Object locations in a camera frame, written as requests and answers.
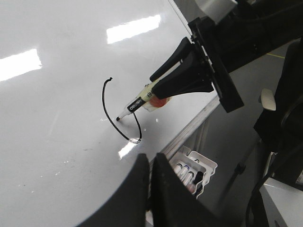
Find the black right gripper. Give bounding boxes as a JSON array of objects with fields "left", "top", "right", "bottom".
[{"left": 150, "top": 17, "right": 244, "bottom": 113}]

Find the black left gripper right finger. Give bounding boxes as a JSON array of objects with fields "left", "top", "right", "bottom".
[{"left": 151, "top": 153, "right": 223, "bottom": 227}]

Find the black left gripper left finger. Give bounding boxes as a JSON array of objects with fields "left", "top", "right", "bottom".
[{"left": 78, "top": 153, "right": 149, "bottom": 227}]

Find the orange magnet taped to marker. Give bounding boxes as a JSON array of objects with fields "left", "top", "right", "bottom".
[{"left": 143, "top": 96, "right": 171, "bottom": 112}]

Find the black and white whiteboard marker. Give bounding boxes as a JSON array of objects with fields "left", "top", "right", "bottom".
[{"left": 116, "top": 81, "right": 161, "bottom": 122}]

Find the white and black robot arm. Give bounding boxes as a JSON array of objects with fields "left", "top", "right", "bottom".
[{"left": 81, "top": 0, "right": 303, "bottom": 227}]

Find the grey aluminium whiteboard tray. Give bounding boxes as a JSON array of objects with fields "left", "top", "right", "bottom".
[{"left": 161, "top": 95, "right": 220, "bottom": 160}]

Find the white whiteboard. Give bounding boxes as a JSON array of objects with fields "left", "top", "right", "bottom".
[{"left": 0, "top": 0, "right": 216, "bottom": 227}]

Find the white marker in basket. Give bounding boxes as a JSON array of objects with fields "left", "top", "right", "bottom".
[
  {"left": 179, "top": 165, "right": 192, "bottom": 181},
  {"left": 183, "top": 170, "right": 196, "bottom": 186}
]

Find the white marker with blue band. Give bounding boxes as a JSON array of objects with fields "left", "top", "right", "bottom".
[{"left": 174, "top": 161, "right": 185, "bottom": 174}]

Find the white plastic marker basket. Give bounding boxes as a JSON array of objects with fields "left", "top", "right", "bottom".
[{"left": 169, "top": 146, "right": 217, "bottom": 198}]

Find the black office chair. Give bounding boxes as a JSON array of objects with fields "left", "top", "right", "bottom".
[{"left": 254, "top": 41, "right": 303, "bottom": 173}]

